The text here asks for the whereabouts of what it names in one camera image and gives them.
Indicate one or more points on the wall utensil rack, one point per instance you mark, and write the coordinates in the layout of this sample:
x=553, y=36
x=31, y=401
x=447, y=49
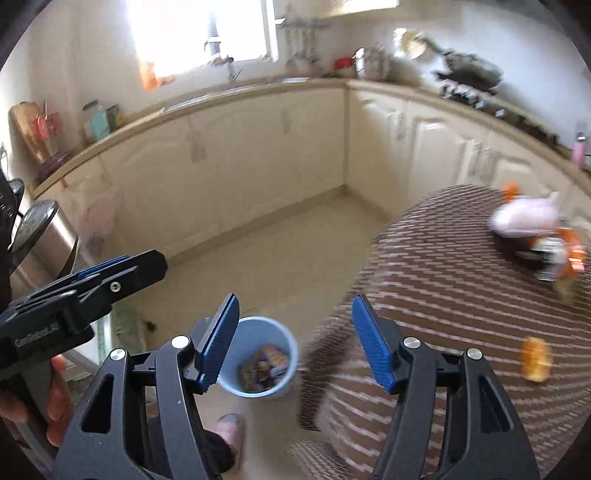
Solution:
x=300, y=21

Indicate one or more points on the stainless steel steamer pot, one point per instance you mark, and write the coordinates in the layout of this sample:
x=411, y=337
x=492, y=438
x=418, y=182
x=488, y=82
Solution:
x=371, y=64

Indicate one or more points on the lidded black wok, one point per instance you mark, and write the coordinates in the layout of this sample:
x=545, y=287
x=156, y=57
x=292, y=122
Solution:
x=471, y=69

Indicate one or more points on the dark white snack packet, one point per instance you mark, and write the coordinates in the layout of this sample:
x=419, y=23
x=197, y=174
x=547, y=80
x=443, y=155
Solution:
x=547, y=256

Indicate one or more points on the orange translucent wrapper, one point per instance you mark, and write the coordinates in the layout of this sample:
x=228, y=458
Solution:
x=535, y=360

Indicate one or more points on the blue plastic bin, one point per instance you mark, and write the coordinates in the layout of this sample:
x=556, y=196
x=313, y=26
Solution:
x=272, y=330

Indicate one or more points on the orange yellow snack wrapper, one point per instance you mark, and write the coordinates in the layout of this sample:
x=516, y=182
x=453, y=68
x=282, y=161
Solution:
x=572, y=258

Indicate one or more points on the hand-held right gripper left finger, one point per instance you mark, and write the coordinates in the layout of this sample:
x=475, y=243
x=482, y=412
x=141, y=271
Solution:
x=219, y=341

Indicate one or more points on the pink utensil holder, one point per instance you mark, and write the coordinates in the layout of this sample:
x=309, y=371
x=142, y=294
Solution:
x=579, y=152

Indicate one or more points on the glass storage jar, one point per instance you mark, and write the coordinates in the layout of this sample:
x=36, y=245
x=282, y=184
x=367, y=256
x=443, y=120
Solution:
x=94, y=108

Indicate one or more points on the pile of colourful snack wrappers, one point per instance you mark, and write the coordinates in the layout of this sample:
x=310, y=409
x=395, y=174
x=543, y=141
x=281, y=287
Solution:
x=265, y=367

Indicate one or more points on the person's dark trouser leg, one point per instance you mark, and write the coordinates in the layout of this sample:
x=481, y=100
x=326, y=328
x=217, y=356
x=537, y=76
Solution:
x=217, y=457

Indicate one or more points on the stainless steel rice cooker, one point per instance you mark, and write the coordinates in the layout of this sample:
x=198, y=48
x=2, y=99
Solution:
x=46, y=249

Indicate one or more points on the wooden cutting board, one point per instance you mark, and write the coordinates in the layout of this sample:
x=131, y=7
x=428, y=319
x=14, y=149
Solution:
x=23, y=124

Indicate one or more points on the cream perforated round plate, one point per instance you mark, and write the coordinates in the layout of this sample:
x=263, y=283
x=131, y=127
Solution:
x=415, y=44

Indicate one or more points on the red utensil drying rack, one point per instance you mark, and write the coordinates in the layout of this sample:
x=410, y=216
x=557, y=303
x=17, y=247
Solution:
x=46, y=124

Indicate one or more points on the person's pink slipper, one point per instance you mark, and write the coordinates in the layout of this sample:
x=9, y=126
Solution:
x=231, y=429

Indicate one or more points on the person's left hand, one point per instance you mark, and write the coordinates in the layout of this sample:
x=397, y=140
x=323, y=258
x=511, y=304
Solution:
x=62, y=401

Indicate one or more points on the kitchen window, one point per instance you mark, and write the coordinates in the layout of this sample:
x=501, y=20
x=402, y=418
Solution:
x=184, y=32

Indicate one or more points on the black gas hob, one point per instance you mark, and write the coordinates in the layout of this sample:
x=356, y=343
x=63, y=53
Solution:
x=461, y=92

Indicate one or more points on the cream lower kitchen cabinets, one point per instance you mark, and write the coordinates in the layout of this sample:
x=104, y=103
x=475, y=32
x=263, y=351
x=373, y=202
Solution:
x=277, y=152

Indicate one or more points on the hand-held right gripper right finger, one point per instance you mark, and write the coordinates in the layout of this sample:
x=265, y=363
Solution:
x=371, y=344

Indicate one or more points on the chrome sink faucet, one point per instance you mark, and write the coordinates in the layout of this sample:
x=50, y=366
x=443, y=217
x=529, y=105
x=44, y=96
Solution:
x=229, y=69

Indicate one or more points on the hanging kitchen utensils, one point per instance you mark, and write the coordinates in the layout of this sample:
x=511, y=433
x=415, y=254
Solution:
x=300, y=50

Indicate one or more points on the orange bottle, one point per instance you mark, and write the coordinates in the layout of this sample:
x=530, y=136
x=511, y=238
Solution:
x=148, y=76

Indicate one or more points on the white plastic bag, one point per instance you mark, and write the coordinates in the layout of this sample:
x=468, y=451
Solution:
x=521, y=214

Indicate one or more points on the red container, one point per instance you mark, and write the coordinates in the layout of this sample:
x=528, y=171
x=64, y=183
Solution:
x=344, y=64

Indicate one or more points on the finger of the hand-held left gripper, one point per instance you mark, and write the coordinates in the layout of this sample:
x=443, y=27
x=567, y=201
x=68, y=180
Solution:
x=104, y=266
x=124, y=281

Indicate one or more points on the brown polka-dot covered table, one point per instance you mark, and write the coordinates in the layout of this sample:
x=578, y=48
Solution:
x=438, y=277

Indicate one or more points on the small orange snack wrapper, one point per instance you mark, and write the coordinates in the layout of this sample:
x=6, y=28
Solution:
x=511, y=190

